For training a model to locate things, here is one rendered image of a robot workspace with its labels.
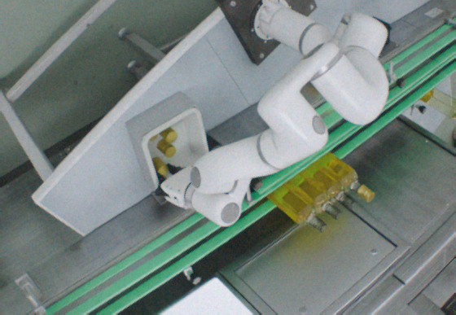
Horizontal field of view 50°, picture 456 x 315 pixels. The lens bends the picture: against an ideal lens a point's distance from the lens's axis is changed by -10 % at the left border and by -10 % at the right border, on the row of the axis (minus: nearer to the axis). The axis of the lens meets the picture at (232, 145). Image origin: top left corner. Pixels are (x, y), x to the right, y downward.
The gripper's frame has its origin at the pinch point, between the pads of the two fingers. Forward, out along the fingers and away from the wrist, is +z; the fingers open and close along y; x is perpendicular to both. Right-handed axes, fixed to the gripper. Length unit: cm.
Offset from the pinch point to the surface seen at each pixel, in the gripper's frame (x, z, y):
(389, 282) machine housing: -43, -45, 32
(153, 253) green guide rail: -15.6, -4.7, -14.1
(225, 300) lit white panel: -35.2, -16.1, -4.7
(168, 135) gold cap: 10.4, -1.7, 3.8
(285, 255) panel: -35.0, -16.3, 18.0
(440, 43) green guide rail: -5, -17, 107
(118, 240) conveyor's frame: -11.4, 3.3, -19.5
